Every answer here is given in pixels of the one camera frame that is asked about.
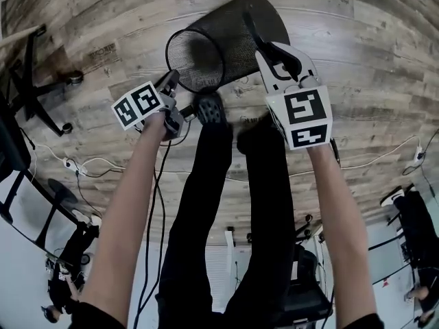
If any person's black right shoe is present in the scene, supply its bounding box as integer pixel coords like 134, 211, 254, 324
235, 114, 279, 152

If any person's black left shoe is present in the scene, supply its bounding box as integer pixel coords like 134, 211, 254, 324
193, 93, 230, 127

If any person's right leg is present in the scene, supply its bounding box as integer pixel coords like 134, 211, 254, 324
224, 138, 298, 329

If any person's left forearm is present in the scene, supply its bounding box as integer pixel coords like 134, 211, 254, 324
78, 112, 173, 322

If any white floor cable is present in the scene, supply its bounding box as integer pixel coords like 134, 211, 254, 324
32, 135, 418, 180

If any light wooden desk edge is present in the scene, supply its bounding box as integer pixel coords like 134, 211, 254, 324
0, 25, 39, 53

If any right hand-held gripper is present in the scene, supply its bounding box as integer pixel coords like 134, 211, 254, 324
242, 10, 333, 151

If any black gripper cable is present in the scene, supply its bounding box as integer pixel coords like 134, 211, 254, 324
132, 105, 197, 329

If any black table frame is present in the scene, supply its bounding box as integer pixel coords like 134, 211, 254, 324
0, 168, 85, 249

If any black office chair base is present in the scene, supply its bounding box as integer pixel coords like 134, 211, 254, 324
8, 25, 84, 137

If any person's left leg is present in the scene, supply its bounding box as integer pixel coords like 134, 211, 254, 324
154, 123, 235, 329

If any person's leg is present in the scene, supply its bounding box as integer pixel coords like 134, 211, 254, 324
154, 123, 235, 329
224, 138, 298, 329

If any person's right forearm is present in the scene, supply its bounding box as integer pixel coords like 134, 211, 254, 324
304, 144, 379, 326

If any white power strip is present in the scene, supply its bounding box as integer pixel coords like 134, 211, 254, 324
62, 157, 89, 177
413, 145, 427, 166

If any person's black shoe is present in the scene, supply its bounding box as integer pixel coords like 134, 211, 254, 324
193, 93, 230, 127
235, 114, 279, 152

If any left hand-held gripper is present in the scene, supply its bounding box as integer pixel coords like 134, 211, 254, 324
110, 69, 183, 141

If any black mesh wastebasket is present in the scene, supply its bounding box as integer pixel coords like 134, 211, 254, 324
165, 0, 292, 93

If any black office chair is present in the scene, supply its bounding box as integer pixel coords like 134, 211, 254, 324
283, 243, 334, 324

